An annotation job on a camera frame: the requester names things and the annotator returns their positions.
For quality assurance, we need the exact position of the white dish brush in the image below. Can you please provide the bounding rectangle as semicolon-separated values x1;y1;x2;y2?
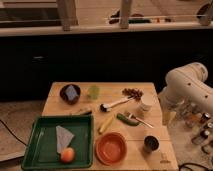
100;96;133;112

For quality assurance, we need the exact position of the red bowl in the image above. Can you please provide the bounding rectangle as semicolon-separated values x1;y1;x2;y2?
95;132;127;166

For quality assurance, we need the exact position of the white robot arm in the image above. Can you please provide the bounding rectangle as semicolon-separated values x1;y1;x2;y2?
158;62;213;125

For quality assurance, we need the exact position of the dark brown bowl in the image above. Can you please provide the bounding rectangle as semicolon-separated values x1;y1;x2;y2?
60;84;81;105

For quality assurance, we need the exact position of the green translucent cup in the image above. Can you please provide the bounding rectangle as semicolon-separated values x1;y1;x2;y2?
88;85;100;100

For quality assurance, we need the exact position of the brown grapes bunch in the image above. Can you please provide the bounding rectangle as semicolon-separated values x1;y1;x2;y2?
122;88;143;101

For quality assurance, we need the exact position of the green cucumber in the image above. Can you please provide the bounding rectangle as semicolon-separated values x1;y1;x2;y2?
116;113;139;126

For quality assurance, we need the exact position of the small wooden block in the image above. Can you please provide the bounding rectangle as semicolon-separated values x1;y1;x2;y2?
75;108;92;115

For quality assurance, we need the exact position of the yellow banana toy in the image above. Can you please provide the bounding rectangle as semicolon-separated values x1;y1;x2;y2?
98;115;114;134

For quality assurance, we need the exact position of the blue sponge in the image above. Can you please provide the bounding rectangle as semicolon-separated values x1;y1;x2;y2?
65;85;78;101

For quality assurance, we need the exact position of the white paper cup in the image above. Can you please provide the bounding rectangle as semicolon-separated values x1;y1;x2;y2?
139;94;154;111

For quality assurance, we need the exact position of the grey folded cloth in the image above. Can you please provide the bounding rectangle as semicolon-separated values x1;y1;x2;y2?
56;125;74;153

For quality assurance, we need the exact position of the dark metal cup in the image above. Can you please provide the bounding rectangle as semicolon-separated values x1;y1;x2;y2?
143;136;159;153

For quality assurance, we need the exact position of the green plastic tray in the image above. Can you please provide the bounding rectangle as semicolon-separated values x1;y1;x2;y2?
22;115;94;171

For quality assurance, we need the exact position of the orange peach fruit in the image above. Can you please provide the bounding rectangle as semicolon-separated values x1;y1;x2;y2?
60;147;75;163

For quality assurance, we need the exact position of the spice bottle dark cap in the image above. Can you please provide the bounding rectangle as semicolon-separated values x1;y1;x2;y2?
192;130;210;145

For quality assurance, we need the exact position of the black cable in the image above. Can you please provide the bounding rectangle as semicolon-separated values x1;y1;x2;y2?
0;119;28;148

